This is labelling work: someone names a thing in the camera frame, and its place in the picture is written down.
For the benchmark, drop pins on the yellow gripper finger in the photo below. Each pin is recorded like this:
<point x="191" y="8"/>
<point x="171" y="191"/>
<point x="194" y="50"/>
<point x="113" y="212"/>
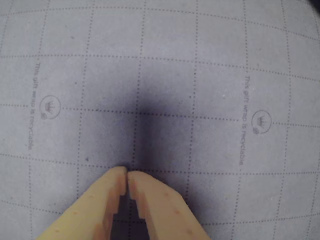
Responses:
<point x="92" y="205"/>
<point x="162" y="207"/>

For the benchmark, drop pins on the brown gridded wrapping paper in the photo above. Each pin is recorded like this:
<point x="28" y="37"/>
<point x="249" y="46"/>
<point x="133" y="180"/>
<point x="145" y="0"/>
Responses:
<point x="75" y="75"/>

